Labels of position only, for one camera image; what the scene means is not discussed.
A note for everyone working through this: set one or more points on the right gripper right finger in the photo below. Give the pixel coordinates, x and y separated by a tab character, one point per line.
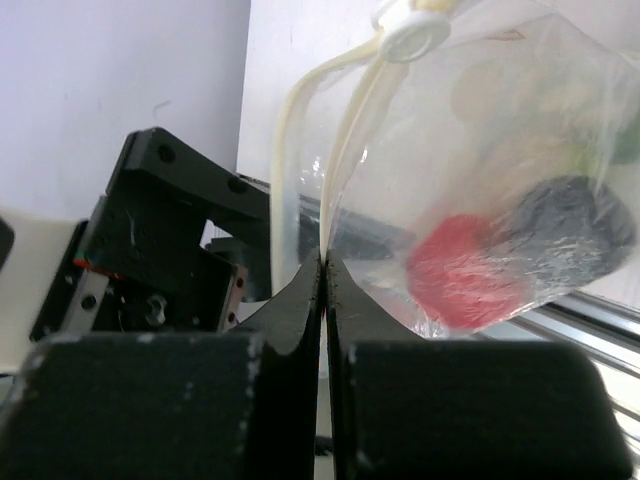
404	407

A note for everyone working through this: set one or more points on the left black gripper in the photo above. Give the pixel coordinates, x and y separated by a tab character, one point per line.
168	246

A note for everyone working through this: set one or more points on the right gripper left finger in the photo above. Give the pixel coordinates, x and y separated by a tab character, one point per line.
238	405

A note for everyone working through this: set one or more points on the red tomato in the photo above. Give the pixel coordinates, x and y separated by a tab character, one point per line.
454	280

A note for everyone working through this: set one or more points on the black round food item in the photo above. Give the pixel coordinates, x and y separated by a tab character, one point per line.
568	232

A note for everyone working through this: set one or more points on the clear zip top bag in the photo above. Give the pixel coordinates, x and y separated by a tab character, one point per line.
360	165

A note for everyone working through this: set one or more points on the white daikon radish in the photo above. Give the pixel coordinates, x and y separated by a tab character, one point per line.
547	115

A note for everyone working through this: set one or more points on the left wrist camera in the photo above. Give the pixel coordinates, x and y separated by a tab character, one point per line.
26	278

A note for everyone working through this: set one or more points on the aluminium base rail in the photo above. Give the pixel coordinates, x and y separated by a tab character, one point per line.
606	331

